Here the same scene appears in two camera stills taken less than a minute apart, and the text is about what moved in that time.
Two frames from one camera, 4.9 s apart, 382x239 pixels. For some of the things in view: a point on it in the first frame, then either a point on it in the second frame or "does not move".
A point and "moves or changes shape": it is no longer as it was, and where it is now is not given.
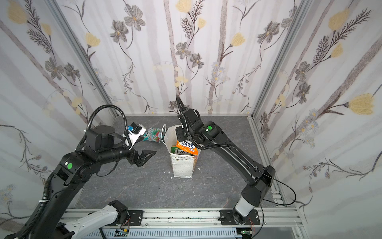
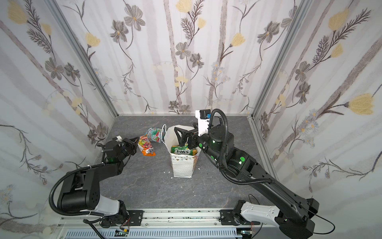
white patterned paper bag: [183, 165] does not move
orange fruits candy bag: [187, 146] moves or changes shape
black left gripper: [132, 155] to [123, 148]
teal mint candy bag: [152, 134] does not move
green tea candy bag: [174, 149] does not move
